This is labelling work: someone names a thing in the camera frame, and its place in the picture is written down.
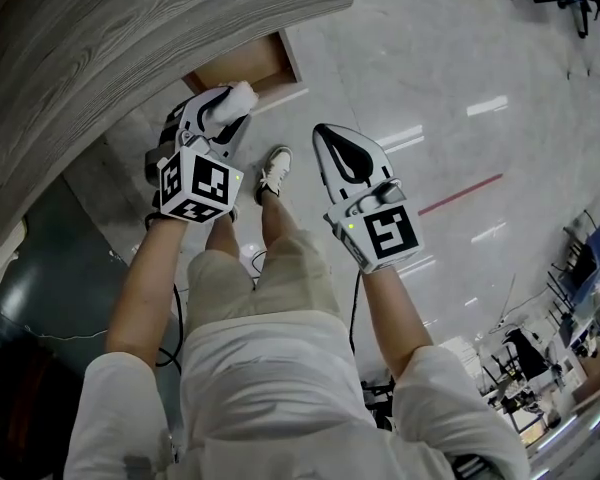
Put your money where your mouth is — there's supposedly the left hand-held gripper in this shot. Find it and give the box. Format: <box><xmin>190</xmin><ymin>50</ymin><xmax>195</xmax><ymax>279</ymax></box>
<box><xmin>144</xmin><ymin>85</ymin><xmax>253</xmax><ymax>225</ymax></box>

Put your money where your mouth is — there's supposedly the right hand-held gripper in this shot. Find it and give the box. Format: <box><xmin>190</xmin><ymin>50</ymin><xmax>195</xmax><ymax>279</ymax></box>
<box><xmin>312</xmin><ymin>123</ymin><xmax>425</xmax><ymax>274</ymax></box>

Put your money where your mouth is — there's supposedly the white cylindrical object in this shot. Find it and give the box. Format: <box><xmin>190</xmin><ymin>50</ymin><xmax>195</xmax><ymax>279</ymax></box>
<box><xmin>207</xmin><ymin>80</ymin><xmax>260</xmax><ymax>129</ymax></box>

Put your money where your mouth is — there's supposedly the wooden drawer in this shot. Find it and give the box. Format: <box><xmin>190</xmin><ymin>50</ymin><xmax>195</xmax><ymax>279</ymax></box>
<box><xmin>181</xmin><ymin>27</ymin><xmax>310</xmax><ymax>117</ymax></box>

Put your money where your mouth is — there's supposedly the person's left forearm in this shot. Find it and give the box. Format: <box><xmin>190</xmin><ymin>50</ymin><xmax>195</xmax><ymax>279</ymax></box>
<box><xmin>104</xmin><ymin>215</ymin><xmax>189</xmax><ymax>369</ymax></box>

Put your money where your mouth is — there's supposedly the person's right forearm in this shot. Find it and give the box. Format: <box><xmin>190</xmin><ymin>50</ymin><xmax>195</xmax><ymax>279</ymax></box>
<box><xmin>362</xmin><ymin>267</ymin><xmax>434</xmax><ymax>382</ymax></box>

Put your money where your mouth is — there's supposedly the person's right white shoe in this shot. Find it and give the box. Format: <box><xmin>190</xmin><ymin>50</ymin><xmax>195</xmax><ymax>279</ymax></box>
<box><xmin>253</xmin><ymin>146</ymin><xmax>294</xmax><ymax>205</ymax></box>

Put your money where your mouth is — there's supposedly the person's right leg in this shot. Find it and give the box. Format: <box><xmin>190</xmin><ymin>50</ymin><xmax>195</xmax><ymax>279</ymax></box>
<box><xmin>259</xmin><ymin>192</ymin><xmax>307</xmax><ymax>248</ymax></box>

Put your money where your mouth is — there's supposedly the person's leg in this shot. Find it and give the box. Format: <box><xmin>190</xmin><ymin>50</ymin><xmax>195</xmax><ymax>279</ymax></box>
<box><xmin>259</xmin><ymin>192</ymin><xmax>307</xmax><ymax>248</ymax></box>
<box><xmin>204</xmin><ymin>212</ymin><xmax>241</xmax><ymax>258</ymax></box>

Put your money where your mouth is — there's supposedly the person's left leg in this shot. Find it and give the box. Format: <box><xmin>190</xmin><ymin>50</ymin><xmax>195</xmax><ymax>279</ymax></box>
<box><xmin>204</xmin><ymin>212</ymin><xmax>241</xmax><ymax>258</ymax></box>

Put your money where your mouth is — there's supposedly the grey wooden hutch desk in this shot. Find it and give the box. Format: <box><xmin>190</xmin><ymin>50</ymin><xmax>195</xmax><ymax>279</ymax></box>
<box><xmin>0</xmin><ymin>0</ymin><xmax>355</xmax><ymax>247</ymax></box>

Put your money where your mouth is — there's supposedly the dark green rug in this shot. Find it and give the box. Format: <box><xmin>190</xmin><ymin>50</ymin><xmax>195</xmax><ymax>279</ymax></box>
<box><xmin>0</xmin><ymin>175</ymin><xmax>186</xmax><ymax>480</ymax></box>

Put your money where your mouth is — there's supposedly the person's white shirt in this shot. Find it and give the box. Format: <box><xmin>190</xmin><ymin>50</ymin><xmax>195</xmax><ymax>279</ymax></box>
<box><xmin>64</xmin><ymin>310</ymin><xmax>531</xmax><ymax>480</ymax></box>

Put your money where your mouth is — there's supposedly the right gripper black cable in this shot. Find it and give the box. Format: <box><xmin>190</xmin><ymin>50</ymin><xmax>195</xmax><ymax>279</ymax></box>
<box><xmin>348</xmin><ymin>270</ymin><xmax>364</xmax><ymax>354</ymax></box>

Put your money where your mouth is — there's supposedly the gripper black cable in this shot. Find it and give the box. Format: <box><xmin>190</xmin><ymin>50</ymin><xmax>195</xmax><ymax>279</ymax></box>
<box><xmin>144</xmin><ymin>212</ymin><xmax>184</xmax><ymax>369</ymax></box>
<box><xmin>348</xmin><ymin>270</ymin><xmax>364</xmax><ymax>354</ymax></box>

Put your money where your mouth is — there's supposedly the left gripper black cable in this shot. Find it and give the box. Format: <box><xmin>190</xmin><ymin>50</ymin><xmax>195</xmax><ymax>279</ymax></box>
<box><xmin>144</xmin><ymin>212</ymin><xmax>184</xmax><ymax>369</ymax></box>

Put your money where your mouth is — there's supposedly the black strap buckle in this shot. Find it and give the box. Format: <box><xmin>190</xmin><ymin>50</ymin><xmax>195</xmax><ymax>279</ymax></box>
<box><xmin>452</xmin><ymin>455</ymin><xmax>491</xmax><ymax>480</ymax></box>

